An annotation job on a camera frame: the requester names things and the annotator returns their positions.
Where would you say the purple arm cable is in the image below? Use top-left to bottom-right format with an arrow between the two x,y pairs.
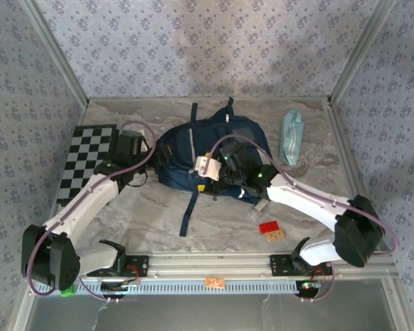
26,120 -> 159,305
206,134 -> 400,305

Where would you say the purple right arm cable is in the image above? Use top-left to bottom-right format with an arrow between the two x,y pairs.
206,134 -> 400,305

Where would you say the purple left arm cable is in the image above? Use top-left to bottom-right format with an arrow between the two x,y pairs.
26,120 -> 159,305

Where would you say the small circuit board with wires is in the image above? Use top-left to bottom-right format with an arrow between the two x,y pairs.
295,279 -> 322,300
99,279 -> 141,300

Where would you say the black and grey chessboard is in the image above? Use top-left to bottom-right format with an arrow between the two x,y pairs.
56,124 -> 118,207

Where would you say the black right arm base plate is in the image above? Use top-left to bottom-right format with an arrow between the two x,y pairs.
268,254 -> 334,277

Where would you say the light blue pencil case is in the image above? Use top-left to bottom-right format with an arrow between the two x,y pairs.
278,110 -> 305,166

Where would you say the navy blue backpack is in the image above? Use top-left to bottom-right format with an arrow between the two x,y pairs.
155,97 -> 273,238

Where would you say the grey slotted cable duct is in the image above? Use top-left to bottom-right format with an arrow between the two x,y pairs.
68,279 -> 320,296

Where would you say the aluminium mounting rail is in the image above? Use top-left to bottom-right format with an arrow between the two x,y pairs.
23,250 -> 400,281

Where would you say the red plastic block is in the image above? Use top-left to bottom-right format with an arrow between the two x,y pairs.
258,221 -> 280,234

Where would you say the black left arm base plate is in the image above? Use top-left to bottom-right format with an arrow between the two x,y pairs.
86,254 -> 150,279

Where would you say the aluminium frame post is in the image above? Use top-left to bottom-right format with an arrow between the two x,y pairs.
326,0 -> 400,107
19,0 -> 90,107

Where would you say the small clear tube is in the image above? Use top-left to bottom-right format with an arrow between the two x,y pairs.
248,199 -> 269,221

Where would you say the grey metal sheet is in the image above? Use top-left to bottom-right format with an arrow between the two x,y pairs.
12,275 -> 414,331

